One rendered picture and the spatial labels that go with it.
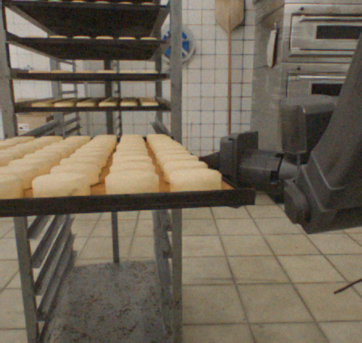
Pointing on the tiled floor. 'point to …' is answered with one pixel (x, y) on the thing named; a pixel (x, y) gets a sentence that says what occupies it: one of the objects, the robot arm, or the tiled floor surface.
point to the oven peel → (229, 19)
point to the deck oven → (300, 48)
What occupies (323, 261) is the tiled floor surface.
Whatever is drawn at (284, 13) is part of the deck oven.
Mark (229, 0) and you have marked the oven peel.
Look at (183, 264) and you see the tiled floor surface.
